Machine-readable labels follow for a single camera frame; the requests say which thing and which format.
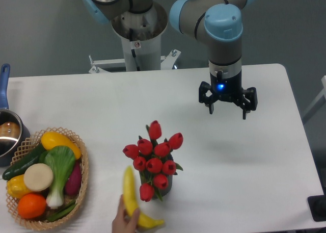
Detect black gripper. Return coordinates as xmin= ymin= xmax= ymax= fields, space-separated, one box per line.
xmin=199 ymin=70 xmax=257 ymax=120

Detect red tulip bouquet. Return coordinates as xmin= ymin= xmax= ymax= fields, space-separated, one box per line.
xmin=122 ymin=120 xmax=184 ymax=202

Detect yellow banana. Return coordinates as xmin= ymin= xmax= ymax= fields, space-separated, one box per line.
xmin=123 ymin=166 xmax=165 ymax=229

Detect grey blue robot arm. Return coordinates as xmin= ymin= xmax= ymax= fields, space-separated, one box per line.
xmin=83 ymin=0 xmax=258 ymax=115

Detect dark grey ribbed vase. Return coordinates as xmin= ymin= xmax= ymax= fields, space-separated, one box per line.
xmin=139 ymin=154 xmax=177 ymax=202

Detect person's hand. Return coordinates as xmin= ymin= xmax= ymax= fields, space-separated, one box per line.
xmin=112 ymin=194 xmax=140 ymax=233

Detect black device at edge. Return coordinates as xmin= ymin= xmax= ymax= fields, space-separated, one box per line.
xmin=307 ymin=195 xmax=325 ymax=222

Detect green bok choy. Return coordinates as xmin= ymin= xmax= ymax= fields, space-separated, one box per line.
xmin=44 ymin=146 xmax=76 ymax=209

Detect purple sweet potato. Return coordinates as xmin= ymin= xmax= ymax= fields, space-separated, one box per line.
xmin=64 ymin=162 xmax=82 ymax=196

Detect yellow squash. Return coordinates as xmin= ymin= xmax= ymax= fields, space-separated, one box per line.
xmin=41 ymin=132 xmax=82 ymax=160

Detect green bean pods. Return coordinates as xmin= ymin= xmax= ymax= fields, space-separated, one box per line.
xmin=46 ymin=200 xmax=76 ymax=222

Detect woven wicker basket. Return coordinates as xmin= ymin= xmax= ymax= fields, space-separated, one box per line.
xmin=6 ymin=127 xmax=89 ymax=231

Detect green cucumber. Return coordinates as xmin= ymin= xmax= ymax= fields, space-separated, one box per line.
xmin=2 ymin=144 xmax=46 ymax=180

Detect orange fruit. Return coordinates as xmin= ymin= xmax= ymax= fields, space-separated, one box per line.
xmin=17 ymin=193 xmax=46 ymax=219

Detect yellow bell pepper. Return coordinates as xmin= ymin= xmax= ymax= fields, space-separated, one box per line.
xmin=7 ymin=174 xmax=32 ymax=199

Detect white frame at right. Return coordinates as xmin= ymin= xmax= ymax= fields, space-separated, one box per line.
xmin=302 ymin=75 xmax=325 ymax=124

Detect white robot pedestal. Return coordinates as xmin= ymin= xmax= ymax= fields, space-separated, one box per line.
xmin=89 ymin=2 xmax=181 ymax=73

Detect blue handled saucepan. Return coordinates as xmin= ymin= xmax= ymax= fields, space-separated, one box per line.
xmin=1 ymin=63 xmax=30 ymax=167

